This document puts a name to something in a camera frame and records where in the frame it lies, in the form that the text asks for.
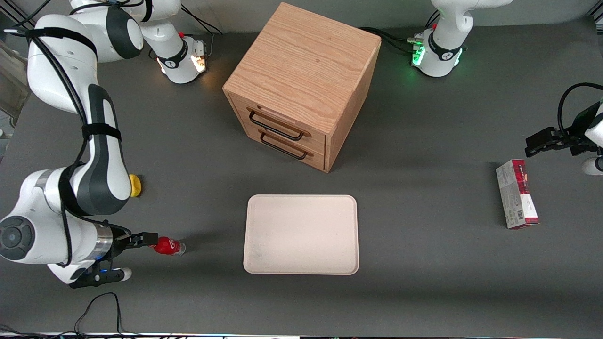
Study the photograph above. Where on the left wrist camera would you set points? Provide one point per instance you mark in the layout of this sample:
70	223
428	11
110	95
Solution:
592	165

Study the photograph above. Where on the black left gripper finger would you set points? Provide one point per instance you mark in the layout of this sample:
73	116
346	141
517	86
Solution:
541	136
541	149

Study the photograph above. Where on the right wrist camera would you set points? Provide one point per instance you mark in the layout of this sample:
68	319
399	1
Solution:
101	277

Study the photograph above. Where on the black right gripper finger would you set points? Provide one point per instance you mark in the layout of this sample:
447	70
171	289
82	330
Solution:
143	236
146	244

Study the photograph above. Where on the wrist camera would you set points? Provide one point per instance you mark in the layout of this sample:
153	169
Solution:
592	165
101	277

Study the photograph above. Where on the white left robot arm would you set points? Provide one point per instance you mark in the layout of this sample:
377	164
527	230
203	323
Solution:
447	28

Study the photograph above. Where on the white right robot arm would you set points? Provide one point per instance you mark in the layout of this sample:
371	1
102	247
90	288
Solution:
99	160

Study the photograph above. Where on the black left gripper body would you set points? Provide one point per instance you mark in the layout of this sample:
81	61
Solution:
575	136

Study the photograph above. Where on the red coke bottle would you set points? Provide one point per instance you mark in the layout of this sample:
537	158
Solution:
168	246

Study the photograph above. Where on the grey and red carton box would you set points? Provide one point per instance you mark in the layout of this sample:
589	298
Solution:
517	197

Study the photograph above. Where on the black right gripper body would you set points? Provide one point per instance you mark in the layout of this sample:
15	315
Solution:
120	244

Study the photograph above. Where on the wooden drawer cabinet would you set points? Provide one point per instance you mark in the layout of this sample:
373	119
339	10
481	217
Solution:
301	66

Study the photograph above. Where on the yellow lemon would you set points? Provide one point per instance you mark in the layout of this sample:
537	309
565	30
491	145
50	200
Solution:
136	186

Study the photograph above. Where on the beige plastic tray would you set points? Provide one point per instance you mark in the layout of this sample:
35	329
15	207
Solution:
301	234

